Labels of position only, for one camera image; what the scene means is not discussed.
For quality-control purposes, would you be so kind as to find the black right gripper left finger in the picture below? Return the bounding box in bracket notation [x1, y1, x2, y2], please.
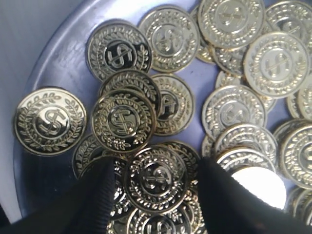
[0, 157, 115, 234]

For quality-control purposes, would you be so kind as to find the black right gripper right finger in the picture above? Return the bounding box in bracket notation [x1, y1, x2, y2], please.
[197, 157, 312, 234]

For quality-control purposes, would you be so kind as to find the gold coin bottom edge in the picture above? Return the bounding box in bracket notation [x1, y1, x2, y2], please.
[123, 144, 189, 214]

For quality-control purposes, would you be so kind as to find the gold coin lower left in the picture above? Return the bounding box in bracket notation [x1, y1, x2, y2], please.
[12, 86, 87, 157]

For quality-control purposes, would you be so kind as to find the gold coin bottom left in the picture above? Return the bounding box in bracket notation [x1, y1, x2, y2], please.
[90, 89, 156, 154]

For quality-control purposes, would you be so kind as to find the gold coin lower centre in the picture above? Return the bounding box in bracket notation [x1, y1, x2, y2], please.
[201, 85, 268, 139]

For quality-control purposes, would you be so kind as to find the round steel plate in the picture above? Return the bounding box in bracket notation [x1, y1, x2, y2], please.
[0, 0, 312, 234]

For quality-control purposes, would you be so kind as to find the gold coin upper left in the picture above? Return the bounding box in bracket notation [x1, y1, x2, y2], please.
[138, 4, 200, 73]

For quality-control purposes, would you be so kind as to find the gold coin top centre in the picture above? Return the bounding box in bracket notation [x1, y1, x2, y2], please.
[197, 0, 265, 49]

